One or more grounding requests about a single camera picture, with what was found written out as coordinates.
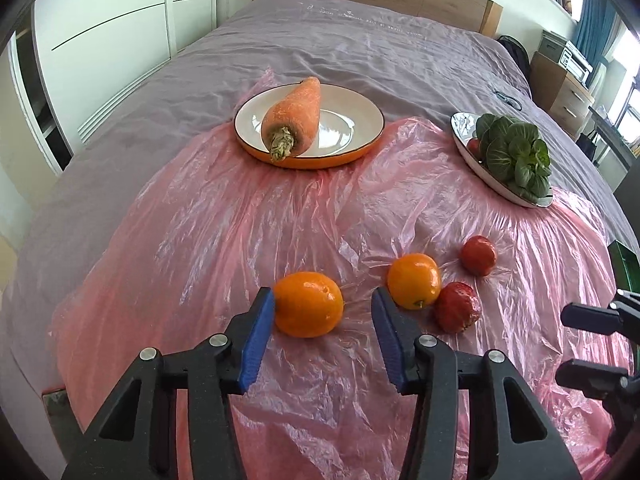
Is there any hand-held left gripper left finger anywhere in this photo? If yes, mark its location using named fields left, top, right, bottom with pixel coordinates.
left=61, top=287, right=277, bottom=480

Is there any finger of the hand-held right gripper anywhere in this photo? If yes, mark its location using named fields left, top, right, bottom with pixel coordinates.
left=560, top=289, right=640, bottom=343
left=555, top=359, right=640, bottom=457

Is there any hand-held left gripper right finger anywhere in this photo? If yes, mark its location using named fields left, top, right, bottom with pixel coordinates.
left=371, top=286, right=583, bottom=480

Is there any orange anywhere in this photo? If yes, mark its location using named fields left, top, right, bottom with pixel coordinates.
left=387, top=253, right=442, bottom=311
left=272, top=271, right=345, bottom=338

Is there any white plate with dark rim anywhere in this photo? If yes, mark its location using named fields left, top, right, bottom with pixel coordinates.
left=450, top=111, right=554, bottom=208

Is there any green tray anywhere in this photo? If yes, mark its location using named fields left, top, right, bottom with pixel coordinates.
left=607, top=240, right=640, bottom=293

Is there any red plum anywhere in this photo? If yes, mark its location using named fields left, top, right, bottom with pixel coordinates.
left=460, top=235, right=498, bottom=277
left=433, top=282, right=482, bottom=335

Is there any pink plastic sheet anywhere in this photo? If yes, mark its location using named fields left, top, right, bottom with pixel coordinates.
left=45, top=67, right=636, bottom=480

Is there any grey desk chair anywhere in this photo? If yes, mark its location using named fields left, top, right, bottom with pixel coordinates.
left=612, top=160, right=640, bottom=251

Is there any black bag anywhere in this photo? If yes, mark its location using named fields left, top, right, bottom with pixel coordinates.
left=577, top=130, right=603, bottom=163

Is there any green bok choy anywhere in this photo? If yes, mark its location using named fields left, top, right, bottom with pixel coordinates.
left=475, top=114, right=552, bottom=200

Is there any desk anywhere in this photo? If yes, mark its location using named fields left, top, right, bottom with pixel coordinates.
left=590, top=105, right=640, bottom=171

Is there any orange rimmed white plate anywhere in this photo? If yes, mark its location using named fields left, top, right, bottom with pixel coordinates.
left=233, top=82, right=386, bottom=170

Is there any carrot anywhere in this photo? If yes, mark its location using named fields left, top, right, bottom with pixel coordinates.
left=261, top=76, right=321, bottom=162

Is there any wooden dresser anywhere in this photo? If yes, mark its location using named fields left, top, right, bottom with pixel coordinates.
left=530, top=50, right=596, bottom=136

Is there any grey printer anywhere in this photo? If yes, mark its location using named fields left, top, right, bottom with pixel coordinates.
left=537, top=30, right=595, bottom=86

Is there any black backpack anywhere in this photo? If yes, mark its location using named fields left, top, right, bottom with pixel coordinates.
left=496, top=35, right=532, bottom=93

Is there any teal curtain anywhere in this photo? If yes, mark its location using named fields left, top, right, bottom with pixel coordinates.
left=572, top=0, right=618, bottom=68

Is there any white wardrobe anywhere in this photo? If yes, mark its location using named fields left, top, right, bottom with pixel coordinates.
left=10, top=0, right=221, bottom=171

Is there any black cable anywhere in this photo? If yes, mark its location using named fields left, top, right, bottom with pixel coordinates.
left=492, top=89, right=523, bottom=110

